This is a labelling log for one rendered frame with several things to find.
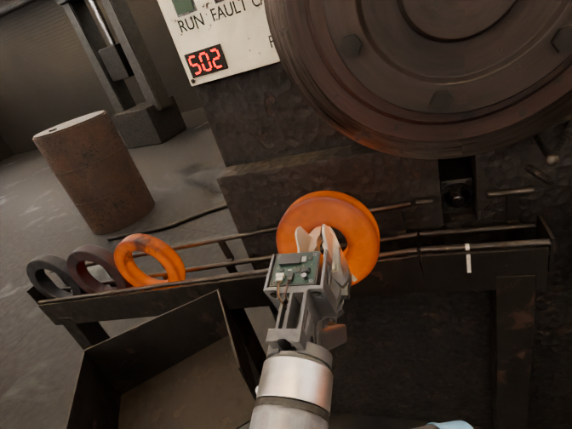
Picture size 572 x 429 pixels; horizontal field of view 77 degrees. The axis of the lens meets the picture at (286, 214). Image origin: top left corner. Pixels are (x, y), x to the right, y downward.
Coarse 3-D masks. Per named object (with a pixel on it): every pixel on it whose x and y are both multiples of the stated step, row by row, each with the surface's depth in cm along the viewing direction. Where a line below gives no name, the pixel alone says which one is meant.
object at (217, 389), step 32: (160, 320) 68; (192, 320) 70; (224, 320) 73; (96, 352) 66; (128, 352) 68; (160, 352) 71; (192, 352) 73; (224, 352) 71; (96, 384) 64; (128, 384) 71; (160, 384) 70; (192, 384) 67; (224, 384) 65; (96, 416) 60; (128, 416) 66; (160, 416) 64; (192, 416) 61; (224, 416) 59
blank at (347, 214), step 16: (320, 192) 53; (336, 192) 52; (304, 208) 52; (320, 208) 51; (336, 208) 51; (352, 208) 50; (288, 224) 54; (304, 224) 53; (320, 224) 52; (336, 224) 52; (352, 224) 51; (368, 224) 50; (288, 240) 55; (352, 240) 52; (368, 240) 51; (352, 256) 53; (368, 256) 52; (352, 272) 54; (368, 272) 54
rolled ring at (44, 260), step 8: (40, 256) 102; (48, 256) 102; (56, 256) 102; (32, 264) 102; (40, 264) 101; (48, 264) 100; (56, 264) 100; (64, 264) 101; (32, 272) 105; (40, 272) 107; (56, 272) 101; (64, 272) 100; (32, 280) 107; (40, 280) 108; (48, 280) 110; (72, 280) 101; (40, 288) 108; (48, 288) 109; (56, 288) 111; (72, 288) 103; (80, 288) 103; (48, 296) 110; (56, 296) 109; (64, 296) 109
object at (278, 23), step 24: (264, 0) 49; (288, 24) 50; (288, 48) 51; (288, 72) 53; (312, 96) 54; (336, 120) 55; (528, 120) 48; (552, 120) 48; (384, 144) 55; (408, 144) 54; (432, 144) 53; (456, 144) 52; (480, 144) 52; (504, 144) 51
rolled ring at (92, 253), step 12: (72, 252) 95; (84, 252) 93; (96, 252) 93; (108, 252) 94; (72, 264) 97; (84, 264) 101; (108, 264) 93; (72, 276) 100; (84, 276) 101; (120, 276) 94; (84, 288) 102; (96, 288) 102; (108, 288) 103; (120, 288) 97
